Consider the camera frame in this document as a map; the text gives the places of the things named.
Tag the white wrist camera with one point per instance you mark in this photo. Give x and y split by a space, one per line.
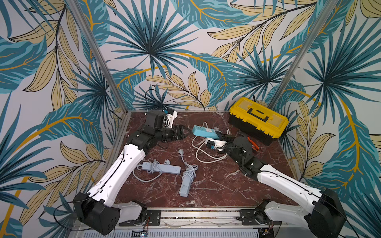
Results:
214 144
170 115

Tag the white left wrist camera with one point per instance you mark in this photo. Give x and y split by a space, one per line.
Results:
170 115

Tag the teal power strip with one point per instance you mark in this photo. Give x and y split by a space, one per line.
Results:
205 132

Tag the orange handled pliers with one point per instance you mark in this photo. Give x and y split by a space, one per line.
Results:
254 145

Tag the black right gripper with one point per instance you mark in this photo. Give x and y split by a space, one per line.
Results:
231 144

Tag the yellow black toolbox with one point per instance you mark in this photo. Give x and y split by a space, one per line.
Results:
257 121

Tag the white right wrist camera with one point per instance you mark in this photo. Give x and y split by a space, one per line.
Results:
214 144

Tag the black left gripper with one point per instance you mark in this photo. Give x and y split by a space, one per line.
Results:
181 135

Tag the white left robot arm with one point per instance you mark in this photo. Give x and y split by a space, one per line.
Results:
96 208

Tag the grey power strip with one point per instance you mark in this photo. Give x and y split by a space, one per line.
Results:
160 168
187 180

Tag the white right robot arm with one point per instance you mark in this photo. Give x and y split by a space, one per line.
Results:
319 211

